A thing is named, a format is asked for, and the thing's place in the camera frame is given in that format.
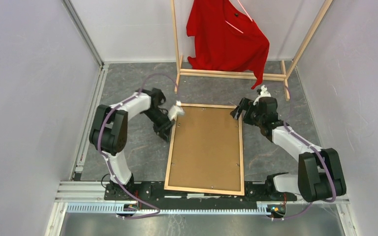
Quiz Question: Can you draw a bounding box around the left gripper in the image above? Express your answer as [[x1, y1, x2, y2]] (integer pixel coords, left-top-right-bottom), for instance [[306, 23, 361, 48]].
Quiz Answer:
[[142, 108, 176, 144]]

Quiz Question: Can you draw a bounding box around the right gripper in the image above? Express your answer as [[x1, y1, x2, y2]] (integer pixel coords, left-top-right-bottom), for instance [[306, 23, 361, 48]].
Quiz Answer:
[[230, 97, 264, 127]]

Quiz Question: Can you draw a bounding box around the brown backing board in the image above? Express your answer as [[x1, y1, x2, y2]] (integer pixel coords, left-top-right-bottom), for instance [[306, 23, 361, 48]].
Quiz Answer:
[[167, 106, 242, 193]]

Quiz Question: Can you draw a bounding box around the wooden picture frame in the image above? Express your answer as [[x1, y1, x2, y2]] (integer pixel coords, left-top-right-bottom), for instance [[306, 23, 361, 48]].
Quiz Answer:
[[163, 103, 246, 196]]

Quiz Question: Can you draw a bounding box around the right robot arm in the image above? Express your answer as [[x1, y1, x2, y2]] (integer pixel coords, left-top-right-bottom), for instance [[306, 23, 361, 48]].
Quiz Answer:
[[230, 97, 347, 203]]

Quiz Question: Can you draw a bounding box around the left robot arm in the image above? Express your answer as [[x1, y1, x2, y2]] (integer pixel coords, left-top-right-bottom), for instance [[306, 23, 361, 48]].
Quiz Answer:
[[89, 88, 174, 200]]

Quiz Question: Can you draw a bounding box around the wooden clothes rack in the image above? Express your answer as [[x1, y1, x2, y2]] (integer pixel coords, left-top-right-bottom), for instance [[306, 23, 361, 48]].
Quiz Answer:
[[170, 0, 333, 101]]

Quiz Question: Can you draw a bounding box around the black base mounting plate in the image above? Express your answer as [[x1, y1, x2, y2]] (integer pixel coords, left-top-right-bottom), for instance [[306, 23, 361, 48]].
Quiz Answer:
[[103, 181, 297, 210]]

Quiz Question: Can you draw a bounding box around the red t-shirt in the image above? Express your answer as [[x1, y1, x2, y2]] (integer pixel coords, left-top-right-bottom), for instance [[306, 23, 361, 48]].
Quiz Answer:
[[186, 0, 270, 89]]

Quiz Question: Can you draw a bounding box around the pink clothes hanger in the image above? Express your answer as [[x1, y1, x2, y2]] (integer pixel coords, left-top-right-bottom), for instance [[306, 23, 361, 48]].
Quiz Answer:
[[223, 0, 253, 34]]

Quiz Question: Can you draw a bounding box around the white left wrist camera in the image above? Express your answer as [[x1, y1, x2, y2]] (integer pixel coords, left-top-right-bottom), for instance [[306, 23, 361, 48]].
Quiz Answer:
[[167, 100, 185, 121]]

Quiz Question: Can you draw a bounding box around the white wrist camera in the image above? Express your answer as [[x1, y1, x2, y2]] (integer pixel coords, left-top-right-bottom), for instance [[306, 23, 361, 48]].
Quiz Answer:
[[253, 85, 271, 105], [167, 100, 185, 121]]

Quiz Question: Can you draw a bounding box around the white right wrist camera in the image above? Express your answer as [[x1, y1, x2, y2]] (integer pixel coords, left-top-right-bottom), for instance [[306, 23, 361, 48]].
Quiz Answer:
[[253, 85, 271, 105]]

